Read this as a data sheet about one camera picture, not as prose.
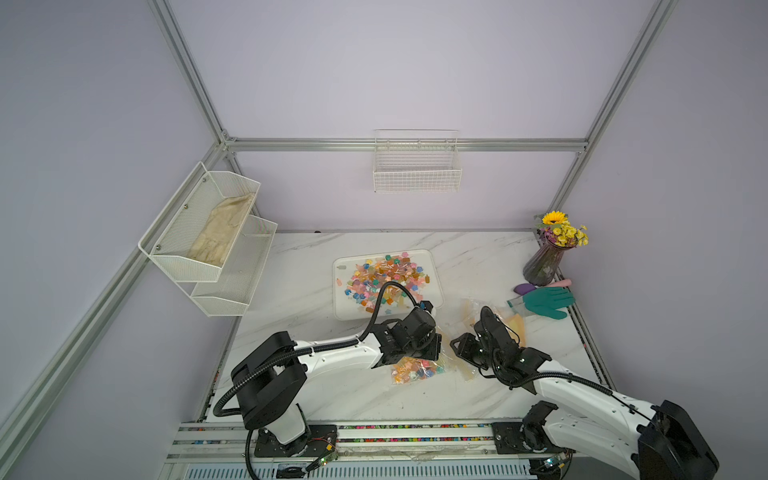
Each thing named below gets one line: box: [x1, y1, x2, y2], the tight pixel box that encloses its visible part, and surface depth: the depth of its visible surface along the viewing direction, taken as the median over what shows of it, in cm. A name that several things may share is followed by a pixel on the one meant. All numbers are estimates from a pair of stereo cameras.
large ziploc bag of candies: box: [391, 356, 445, 385], surface depth 85 cm
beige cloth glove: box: [188, 193, 254, 267], surface depth 80 cm
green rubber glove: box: [523, 286, 575, 320], surface depth 101 cm
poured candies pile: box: [346, 252, 430, 313], surface depth 106 cm
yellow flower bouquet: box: [536, 210, 589, 248], surface depth 90 cm
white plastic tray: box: [333, 249, 444, 321], surface depth 106 cm
